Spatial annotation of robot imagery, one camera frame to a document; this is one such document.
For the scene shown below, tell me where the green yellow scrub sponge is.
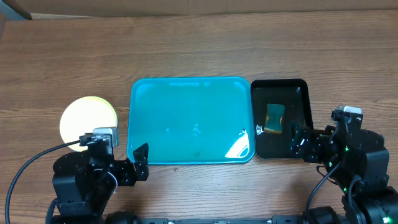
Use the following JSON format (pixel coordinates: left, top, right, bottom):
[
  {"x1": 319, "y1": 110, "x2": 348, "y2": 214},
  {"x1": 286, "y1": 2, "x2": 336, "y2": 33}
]
[{"x1": 264, "y1": 104, "x2": 285, "y2": 134}]

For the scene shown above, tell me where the black water tray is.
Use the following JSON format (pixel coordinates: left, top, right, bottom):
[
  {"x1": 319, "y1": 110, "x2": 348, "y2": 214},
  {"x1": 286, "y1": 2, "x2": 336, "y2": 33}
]
[{"x1": 251, "y1": 78, "x2": 313, "y2": 159}]

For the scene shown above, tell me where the green rimmed plate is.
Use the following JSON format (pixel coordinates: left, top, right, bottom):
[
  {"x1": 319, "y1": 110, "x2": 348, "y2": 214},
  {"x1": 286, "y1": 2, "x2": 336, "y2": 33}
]
[{"x1": 59, "y1": 96, "x2": 118, "y2": 143}]

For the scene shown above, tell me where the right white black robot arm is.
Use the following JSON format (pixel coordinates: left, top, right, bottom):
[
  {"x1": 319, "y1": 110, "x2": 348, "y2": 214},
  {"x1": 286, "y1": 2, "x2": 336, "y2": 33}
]
[{"x1": 290, "y1": 118, "x2": 397, "y2": 224}]

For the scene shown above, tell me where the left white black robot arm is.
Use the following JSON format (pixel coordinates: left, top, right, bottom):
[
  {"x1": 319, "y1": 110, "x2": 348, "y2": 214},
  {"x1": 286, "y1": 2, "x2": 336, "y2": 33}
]
[{"x1": 45, "y1": 143, "x2": 149, "y2": 224}]

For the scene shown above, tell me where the teal plastic serving tray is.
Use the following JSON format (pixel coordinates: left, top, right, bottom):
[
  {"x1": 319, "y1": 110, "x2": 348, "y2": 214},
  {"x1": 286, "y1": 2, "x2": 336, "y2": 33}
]
[{"x1": 126, "y1": 77, "x2": 255, "y2": 165}]

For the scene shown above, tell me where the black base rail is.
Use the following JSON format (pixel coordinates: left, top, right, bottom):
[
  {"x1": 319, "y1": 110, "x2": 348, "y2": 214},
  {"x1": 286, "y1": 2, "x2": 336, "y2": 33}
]
[{"x1": 105, "y1": 211, "x2": 343, "y2": 224}]

